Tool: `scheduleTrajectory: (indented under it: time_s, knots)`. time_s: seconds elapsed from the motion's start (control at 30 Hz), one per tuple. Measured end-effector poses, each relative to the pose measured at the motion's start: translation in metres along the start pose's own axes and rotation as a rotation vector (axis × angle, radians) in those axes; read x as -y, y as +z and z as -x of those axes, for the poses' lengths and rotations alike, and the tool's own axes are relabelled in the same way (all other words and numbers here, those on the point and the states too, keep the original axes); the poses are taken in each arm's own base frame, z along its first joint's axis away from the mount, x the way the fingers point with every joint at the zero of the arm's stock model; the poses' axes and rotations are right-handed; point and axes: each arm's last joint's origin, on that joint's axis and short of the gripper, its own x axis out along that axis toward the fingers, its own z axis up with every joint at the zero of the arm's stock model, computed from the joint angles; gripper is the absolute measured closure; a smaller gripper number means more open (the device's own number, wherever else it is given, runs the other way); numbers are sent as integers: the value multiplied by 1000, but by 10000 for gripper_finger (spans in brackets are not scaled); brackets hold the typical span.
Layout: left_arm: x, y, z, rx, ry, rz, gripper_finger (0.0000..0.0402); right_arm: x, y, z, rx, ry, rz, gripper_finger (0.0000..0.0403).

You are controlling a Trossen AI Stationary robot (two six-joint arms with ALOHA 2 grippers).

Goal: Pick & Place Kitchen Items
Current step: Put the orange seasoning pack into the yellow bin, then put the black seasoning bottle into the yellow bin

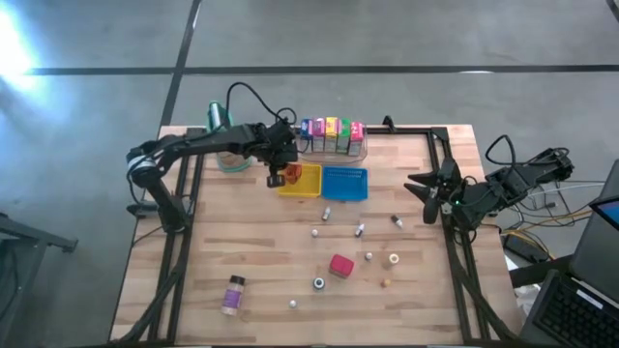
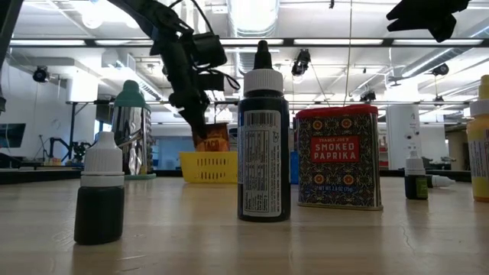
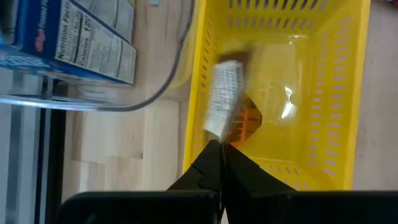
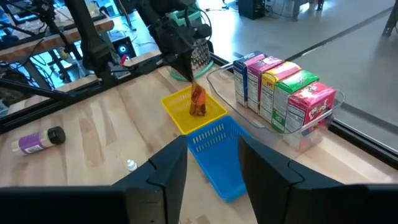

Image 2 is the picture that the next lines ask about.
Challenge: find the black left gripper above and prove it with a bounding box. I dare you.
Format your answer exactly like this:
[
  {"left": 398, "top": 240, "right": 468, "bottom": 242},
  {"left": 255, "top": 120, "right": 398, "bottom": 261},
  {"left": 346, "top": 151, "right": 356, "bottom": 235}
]
[{"left": 151, "top": 22, "right": 211, "bottom": 141}]

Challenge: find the black aluminium table frame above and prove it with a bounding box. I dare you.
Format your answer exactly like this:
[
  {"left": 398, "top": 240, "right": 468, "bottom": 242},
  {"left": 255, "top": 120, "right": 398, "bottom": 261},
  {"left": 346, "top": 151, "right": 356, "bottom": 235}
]
[{"left": 0, "top": 0, "right": 489, "bottom": 185}]

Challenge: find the blue plastic basket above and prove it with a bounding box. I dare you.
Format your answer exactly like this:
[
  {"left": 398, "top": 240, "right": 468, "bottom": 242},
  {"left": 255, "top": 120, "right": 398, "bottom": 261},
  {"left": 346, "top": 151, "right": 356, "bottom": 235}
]
[{"left": 289, "top": 150, "right": 300, "bottom": 186}]

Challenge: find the silver ventilation duct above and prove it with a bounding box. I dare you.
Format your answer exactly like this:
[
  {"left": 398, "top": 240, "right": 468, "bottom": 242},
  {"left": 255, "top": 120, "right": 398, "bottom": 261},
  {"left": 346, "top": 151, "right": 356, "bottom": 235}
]
[{"left": 228, "top": 0, "right": 280, "bottom": 38}]

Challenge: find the yellow food colouring bottle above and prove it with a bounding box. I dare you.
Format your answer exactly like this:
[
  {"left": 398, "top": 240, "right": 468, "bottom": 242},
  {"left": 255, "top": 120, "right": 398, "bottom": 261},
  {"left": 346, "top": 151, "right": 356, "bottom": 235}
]
[{"left": 465, "top": 74, "right": 489, "bottom": 203}]

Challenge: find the dark wall monitor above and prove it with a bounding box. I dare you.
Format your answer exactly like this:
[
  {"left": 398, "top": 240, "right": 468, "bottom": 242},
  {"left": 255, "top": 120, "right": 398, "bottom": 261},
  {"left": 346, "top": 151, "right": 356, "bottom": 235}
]
[{"left": 0, "top": 123, "right": 27, "bottom": 149}]

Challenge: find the yellow plastic basket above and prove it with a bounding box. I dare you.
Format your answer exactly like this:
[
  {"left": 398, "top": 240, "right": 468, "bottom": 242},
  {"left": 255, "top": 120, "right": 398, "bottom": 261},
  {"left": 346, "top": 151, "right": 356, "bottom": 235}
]
[{"left": 178, "top": 150, "right": 239, "bottom": 184}]

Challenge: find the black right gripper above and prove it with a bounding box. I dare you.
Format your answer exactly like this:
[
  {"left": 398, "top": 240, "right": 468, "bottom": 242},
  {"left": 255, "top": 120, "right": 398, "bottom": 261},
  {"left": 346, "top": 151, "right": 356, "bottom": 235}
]
[{"left": 385, "top": 0, "right": 471, "bottom": 44}]

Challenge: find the small white-capped dropper bottle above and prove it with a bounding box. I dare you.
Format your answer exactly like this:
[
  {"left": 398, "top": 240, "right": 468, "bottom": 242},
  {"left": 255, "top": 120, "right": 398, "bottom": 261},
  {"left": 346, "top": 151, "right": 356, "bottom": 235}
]
[
  {"left": 73, "top": 131, "right": 126, "bottom": 246},
  {"left": 426, "top": 173, "right": 456, "bottom": 189}
]

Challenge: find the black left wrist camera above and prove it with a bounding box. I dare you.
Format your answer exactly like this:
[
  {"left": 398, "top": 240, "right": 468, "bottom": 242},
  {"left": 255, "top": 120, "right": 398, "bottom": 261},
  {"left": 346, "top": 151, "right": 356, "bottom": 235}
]
[{"left": 192, "top": 31, "right": 229, "bottom": 92}]

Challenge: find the orange taco seasoning packet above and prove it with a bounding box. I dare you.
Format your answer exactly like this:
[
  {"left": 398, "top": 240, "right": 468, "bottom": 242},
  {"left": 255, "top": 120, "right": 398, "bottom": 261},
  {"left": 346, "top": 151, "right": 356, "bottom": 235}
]
[{"left": 192, "top": 121, "right": 232, "bottom": 153}]

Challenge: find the red-lidded smoked paprika tin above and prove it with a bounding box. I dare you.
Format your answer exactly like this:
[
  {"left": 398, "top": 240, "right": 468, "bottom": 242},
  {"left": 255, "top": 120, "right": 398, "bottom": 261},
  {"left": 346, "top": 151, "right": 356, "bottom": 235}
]
[{"left": 294, "top": 104, "right": 384, "bottom": 212}]

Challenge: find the black bottle with white cap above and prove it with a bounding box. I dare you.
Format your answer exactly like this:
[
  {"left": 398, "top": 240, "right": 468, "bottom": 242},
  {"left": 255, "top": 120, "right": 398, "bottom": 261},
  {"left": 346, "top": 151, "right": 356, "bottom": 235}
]
[{"left": 236, "top": 39, "right": 292, "bottom": 223}]

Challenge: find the white cylindrical column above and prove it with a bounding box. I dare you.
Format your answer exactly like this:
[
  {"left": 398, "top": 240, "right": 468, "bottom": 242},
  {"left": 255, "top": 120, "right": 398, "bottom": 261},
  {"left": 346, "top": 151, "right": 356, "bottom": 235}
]
[{"left": 385, "top": 105, "right": 421, "bottom": 169}]

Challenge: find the small green-labelled dropper bottle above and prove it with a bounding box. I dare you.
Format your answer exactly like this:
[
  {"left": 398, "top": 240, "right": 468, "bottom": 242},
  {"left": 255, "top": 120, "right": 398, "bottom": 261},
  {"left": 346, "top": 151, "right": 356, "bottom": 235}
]
[{"left": 403, "top": 149, "right": 429, "bottom": 201}]

